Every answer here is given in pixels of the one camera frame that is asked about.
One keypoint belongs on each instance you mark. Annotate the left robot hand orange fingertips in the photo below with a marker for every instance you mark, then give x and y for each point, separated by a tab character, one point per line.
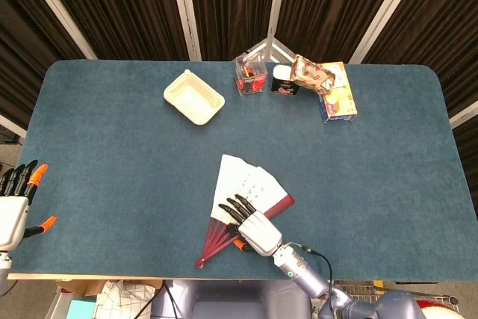
13	218

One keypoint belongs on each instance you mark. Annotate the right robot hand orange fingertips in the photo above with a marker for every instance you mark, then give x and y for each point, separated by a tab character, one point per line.
259	233

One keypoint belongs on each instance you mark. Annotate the red ribbed paper folding fan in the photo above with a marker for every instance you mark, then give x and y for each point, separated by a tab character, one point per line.
239	177

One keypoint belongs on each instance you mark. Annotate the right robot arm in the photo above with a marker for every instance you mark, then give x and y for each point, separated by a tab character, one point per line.
310	281

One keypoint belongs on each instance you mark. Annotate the grey blue robot torso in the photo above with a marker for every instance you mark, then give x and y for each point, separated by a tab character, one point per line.
231	300

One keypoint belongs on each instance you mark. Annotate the brown cardboard box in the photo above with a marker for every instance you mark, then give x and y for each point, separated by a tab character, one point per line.
80	287

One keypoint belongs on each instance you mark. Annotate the blue felt table mat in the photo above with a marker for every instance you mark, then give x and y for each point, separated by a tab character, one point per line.
112	184

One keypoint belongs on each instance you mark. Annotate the teal box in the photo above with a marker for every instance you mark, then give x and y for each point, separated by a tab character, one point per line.
82	309

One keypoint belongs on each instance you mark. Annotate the white checked cloth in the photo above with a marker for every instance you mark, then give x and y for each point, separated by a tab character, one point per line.
123	300

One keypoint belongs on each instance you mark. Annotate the small black white box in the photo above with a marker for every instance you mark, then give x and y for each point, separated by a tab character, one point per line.
282	85

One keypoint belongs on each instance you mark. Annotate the cream plastic food tray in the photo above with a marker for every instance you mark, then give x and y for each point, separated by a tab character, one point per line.
194	98

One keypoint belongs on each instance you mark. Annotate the blue cracker box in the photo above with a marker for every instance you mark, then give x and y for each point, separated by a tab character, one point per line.
340	106

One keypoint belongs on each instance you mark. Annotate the clear box with red items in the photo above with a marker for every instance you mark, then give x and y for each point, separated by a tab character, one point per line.
251	76

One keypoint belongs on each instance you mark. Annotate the gold wrapped snack package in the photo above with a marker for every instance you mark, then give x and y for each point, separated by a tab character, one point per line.
310	74

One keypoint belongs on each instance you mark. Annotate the white partition base foot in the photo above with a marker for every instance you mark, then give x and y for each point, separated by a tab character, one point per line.
278	52

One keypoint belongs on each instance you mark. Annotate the brown pleated curtain panel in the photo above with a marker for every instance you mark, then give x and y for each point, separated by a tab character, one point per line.
123	5
231	1
18	35
448	24
328	1

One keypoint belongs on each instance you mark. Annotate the red and white round object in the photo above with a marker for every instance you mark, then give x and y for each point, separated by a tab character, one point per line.
440	309

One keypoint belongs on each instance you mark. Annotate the white partition frame post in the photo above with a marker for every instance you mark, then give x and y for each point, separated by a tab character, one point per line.
465	114
56	9
384	12
276	1
185	9
13	124

